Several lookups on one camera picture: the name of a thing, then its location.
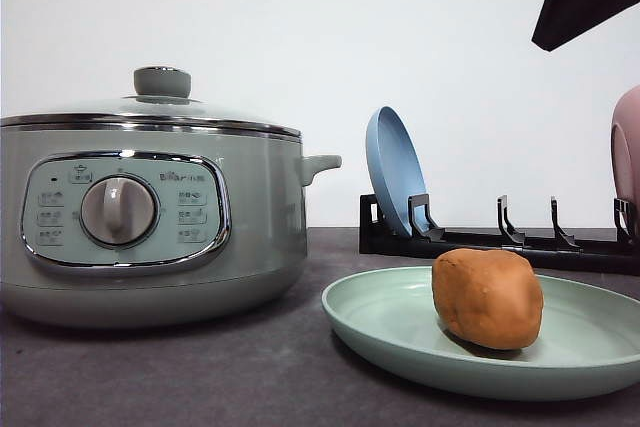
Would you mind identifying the blue plate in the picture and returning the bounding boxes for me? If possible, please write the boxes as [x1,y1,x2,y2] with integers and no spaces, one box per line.
[365,106,428,237]

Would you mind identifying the pink plate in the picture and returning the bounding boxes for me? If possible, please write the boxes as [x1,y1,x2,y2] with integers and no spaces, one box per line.
[610,85,640,242]

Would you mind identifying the glass steamer lid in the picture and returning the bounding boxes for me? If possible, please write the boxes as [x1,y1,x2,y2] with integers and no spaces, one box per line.
[0,67,302,138]

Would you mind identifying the green electric steamer pot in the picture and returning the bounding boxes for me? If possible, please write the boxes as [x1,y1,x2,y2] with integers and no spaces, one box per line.
[1,124,342,328]

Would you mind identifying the brown potato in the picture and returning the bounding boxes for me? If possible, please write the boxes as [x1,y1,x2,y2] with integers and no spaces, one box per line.
[432,248,544,350]

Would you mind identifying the grey table mat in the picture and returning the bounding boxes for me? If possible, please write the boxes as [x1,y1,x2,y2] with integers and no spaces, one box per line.
[0,227,640,427]

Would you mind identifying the black plate rack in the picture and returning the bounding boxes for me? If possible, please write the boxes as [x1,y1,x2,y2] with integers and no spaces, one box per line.
[359,194,640,276]

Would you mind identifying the green plate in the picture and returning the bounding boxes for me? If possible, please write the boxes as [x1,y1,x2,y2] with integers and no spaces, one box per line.
[322,267,640,402]

